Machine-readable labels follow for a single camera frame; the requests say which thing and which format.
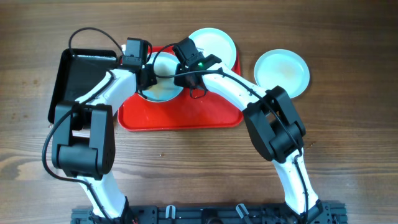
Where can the black rectangular water tray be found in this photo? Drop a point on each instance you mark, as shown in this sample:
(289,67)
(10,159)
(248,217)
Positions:
(76,77)

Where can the white plate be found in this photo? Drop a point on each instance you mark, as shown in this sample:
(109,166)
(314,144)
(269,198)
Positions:
(284,68)
(216,42)
(165,89)

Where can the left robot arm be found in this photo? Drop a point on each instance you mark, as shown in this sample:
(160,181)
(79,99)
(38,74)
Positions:
(81,147)

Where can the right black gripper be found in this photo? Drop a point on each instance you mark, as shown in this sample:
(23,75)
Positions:
(179,81)

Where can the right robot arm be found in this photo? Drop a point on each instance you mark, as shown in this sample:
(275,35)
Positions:
(274,126)

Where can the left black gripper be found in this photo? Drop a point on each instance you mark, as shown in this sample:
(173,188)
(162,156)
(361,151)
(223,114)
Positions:
(150,78)

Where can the red plastic tray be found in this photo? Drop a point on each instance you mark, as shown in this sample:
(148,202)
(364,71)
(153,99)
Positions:
(189,110)

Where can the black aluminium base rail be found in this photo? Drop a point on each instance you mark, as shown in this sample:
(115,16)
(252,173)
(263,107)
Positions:
(324,212)

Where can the white plate top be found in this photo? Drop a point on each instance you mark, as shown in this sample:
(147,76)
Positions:
(216,42)

